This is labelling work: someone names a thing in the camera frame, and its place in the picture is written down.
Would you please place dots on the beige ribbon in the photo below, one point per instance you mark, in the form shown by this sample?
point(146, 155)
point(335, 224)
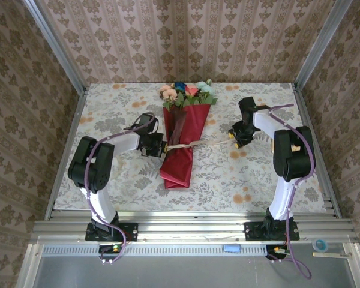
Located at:
point(183, 146)

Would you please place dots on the dark red wrapping paper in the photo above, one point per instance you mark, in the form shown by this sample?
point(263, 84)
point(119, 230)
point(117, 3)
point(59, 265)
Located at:
point(183, 126)

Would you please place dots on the mint artificial flower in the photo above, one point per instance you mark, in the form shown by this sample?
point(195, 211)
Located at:
point(204, 87)

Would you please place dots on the blue artificial flower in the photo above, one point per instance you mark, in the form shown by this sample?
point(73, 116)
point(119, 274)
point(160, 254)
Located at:
point(180, 86)

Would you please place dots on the coral red artificial flower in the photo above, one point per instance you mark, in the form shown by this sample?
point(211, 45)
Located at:
point(191, 90)

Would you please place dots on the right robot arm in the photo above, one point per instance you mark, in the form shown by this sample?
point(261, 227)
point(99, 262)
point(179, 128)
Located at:
point(267, 126)

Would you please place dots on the floral tablecloth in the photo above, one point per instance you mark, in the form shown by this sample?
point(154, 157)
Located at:
point(108, 99)

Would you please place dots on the black controller with green light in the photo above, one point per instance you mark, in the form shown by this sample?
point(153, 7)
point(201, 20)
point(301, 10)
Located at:
point(111, 248)

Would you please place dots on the black controller with orange plug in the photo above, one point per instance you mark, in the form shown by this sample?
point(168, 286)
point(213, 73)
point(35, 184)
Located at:
point(277, 250)

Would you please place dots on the grey metal panel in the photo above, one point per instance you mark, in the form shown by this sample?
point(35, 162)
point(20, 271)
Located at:
point(183, 270)

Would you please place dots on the blue tape roll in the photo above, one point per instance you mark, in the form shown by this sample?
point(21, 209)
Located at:
point(320, 244)

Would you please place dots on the wooden ruler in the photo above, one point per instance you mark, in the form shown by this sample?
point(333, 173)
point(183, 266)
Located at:
point(333, 255)

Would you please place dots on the aluminium side rail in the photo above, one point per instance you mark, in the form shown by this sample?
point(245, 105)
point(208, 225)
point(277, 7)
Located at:
point(73, 126)
point(306, 120)

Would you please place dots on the aluminium frame rails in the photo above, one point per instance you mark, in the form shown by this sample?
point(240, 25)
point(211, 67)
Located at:
point(192, 228)

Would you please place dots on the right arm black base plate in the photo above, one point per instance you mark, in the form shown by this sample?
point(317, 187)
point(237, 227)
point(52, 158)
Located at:
point(253, 231)

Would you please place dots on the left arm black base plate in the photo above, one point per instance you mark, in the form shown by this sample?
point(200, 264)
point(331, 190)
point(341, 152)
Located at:
point(129, 231)

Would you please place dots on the aluminium corner post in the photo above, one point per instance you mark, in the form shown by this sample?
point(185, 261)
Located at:
point(321, 45)
point(55, 45)

